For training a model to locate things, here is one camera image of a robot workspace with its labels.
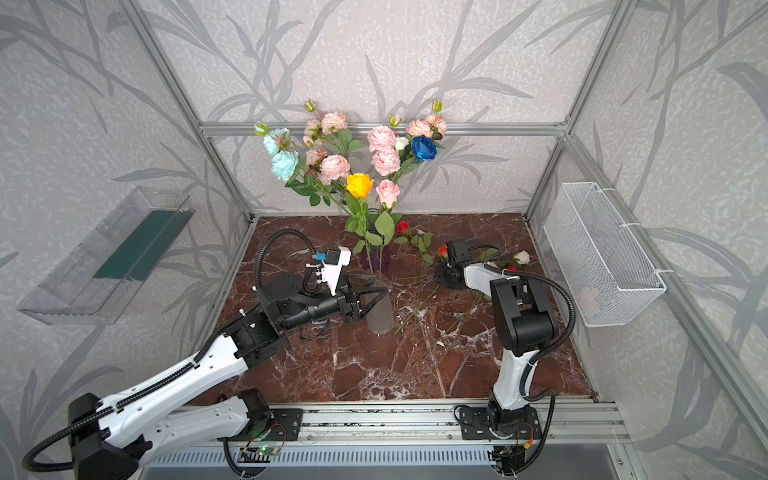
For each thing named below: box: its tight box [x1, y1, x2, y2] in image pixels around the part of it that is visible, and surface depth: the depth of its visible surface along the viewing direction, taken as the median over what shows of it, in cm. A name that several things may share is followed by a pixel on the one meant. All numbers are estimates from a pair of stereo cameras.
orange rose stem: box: [344, 173, 383, 275], surface depth 72 cm
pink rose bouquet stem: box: [302, 118, 327, 168], surface depth 88 cm
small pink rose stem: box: [375, 179, 402, 276], surface depth 69 cm
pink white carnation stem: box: [303, 99, 363, 157], surface depth 86 cm
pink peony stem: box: [320, 154, 351, 212], surface depth 78 cm
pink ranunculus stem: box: [367, 114, 401, 178], surface depth 77 cm
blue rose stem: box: [411, 135, 437, 162], surface depth 77 cm
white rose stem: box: [394, 137, 409, 151], surface depth 80 cm
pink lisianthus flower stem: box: [406, 99, 448, 140], surface depth 82 cm
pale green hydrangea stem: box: [254, 122, 319, 206], surface depth 72 cm
